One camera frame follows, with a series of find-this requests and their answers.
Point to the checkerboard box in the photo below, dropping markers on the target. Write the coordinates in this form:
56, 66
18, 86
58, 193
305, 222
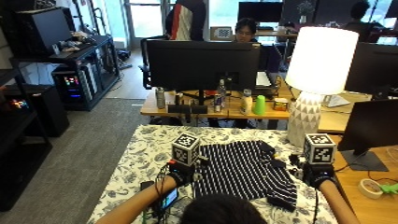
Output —
221, 33

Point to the white marker cube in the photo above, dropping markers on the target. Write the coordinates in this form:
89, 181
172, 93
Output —
185, 150
318, 149

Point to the green cup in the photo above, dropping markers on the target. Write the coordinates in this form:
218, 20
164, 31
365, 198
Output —
259, 105

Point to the white folded paper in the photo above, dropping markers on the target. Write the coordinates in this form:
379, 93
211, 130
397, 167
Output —
334, 101

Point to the grey metal bottle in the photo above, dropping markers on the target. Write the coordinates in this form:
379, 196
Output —
160, 98

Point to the large black monitor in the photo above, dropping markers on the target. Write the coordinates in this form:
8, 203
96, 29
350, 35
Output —
202, 65

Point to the person's right hand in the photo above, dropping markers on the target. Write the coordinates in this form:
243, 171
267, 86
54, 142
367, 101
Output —
318, 175

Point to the black background monitor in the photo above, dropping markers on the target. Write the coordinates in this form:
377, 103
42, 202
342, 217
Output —
259, 11

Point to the black power strip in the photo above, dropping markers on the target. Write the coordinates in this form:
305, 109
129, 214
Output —
186, 109

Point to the floral tablecloth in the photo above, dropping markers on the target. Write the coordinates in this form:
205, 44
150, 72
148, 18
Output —
141, 161

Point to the green plastic object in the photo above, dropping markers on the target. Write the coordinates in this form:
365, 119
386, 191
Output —
389, 188

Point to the small yellow box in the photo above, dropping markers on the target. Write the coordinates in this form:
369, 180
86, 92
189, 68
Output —
279, 104

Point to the black monitor with stand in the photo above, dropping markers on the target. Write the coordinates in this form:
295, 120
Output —
373, 127

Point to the black computer case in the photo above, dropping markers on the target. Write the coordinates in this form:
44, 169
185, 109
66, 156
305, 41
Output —
42, 31

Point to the small screen device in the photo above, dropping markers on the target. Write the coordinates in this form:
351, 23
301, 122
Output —
169, 198

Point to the black white striped garment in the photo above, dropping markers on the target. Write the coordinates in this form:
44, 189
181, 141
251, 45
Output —
243, 171

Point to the light wooden desk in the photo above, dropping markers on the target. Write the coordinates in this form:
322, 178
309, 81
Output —
366, 189

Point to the person's left hand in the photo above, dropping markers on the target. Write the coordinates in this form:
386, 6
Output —
181, 175

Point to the clear water bottle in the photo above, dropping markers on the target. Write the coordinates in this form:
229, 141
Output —
221, 90

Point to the cream squeeze bottle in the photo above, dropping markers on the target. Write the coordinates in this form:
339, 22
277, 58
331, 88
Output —
246, 102

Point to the roll of tape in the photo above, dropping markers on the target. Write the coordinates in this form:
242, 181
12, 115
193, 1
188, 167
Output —
370, 188

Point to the black shelf rack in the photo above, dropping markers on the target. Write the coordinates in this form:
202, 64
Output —
89, 62

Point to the lit computer tower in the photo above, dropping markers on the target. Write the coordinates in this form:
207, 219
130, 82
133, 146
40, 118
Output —
74, 85

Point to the white table lamp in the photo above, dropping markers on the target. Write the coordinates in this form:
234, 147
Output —
318, 62

